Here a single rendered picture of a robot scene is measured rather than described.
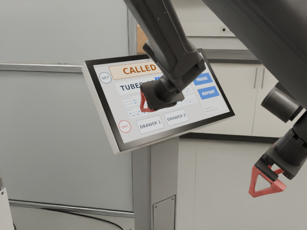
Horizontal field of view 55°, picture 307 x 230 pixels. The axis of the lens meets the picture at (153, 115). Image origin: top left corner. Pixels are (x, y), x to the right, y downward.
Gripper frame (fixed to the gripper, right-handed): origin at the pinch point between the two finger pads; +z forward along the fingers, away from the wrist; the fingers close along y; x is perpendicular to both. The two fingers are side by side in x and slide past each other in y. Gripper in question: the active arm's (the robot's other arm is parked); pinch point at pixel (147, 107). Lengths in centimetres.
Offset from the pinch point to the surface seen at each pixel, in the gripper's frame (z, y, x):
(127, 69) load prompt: 14.6, -8.9, -19.2
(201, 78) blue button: 15.0, -38.6, -10.7
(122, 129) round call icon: 14.7, 1.7, 0.2
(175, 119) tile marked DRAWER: 14.9, -18.5, 1.8
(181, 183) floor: 144, -98, 25
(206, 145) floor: 172, -166, 2
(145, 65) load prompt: 14.7, -16.6, -19.6
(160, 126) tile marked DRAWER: 14.9, -11.8, 2.6
